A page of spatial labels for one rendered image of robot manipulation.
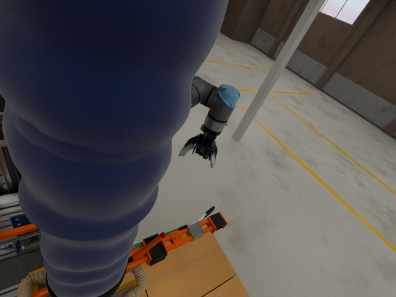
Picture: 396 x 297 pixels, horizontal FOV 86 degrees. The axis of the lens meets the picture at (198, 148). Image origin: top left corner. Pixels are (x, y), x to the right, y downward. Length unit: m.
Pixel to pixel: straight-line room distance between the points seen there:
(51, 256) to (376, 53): 10.77
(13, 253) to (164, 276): 1.01
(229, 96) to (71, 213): 0.52
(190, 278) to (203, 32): 1.47
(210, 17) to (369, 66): 10.61
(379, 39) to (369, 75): 1.24
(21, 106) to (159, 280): 1.36
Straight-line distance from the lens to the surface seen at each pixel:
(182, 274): 1.56
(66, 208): 0.34
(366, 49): 10.94
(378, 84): 10.63
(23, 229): 1.04
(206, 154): 0.79
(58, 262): 0.55
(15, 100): 0.25
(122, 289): 1.05
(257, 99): 3.53
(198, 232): 1.08
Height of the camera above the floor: 1.96
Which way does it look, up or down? 37 degrees down
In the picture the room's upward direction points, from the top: 25 degrees clockwise
